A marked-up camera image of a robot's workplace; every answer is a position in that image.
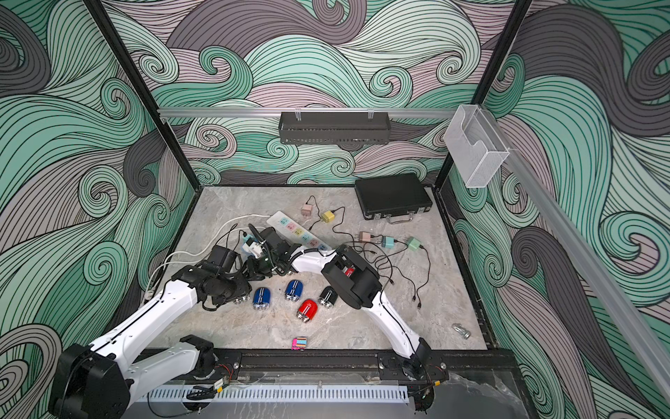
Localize yellow USB charger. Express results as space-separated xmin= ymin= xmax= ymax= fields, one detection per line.
xmin=320 ymin=211 xmax=335 ymax=223

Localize light green USB charger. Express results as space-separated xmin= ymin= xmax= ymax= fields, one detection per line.
xmin=406 ymin=237 xmax=422 ymax=251

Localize black front mounting rail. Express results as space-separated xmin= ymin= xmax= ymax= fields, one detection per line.
xmin=213 ymin=348 xmax=518 ymax=382

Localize red shaver front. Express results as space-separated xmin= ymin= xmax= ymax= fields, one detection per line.
xmin=297 ymin=299 xmax=318 ymax=323

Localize black wall shelf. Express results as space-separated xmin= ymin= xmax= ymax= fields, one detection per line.
xmin=278 ymin=111 xmax=391 ymax=147

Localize white long power strip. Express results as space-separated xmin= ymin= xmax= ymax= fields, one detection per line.
xmin=266 ymin=211 xmax=332 ymax=251

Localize teal USB charger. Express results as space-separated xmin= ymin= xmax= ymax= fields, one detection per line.
xmin=380 ymin=236 xmax=395 ymax=249

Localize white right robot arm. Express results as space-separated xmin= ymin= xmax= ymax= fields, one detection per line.
xmin=241 ymin=223 xmax=431 ymax=377

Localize black briefcase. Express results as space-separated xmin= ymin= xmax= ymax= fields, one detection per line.
xmin=354 ymin=173 xmax=433 ymax=220

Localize pink striped small box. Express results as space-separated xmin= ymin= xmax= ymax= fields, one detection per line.
xmin=291 ymin=337 xmax=307 ymax=351

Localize white power cable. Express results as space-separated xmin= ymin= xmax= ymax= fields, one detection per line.
xmin=143 ymin=213 xmax=270 ymax=305

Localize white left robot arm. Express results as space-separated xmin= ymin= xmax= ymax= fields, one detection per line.
xmin=48 ymin=245 xmax=251 ymax=418

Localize white slotted cable duct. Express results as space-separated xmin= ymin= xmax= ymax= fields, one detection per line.
xmin=133 ymin=384 xmax=410 ymax=405

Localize pink end USB charger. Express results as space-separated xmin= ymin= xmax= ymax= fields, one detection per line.
xmin=301 ymin=204 xmax=313 ymax=218

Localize clear acrylic wall holder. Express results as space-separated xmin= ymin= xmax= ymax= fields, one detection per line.
xmin=443 ymin=105 xmax=509 ymax=189

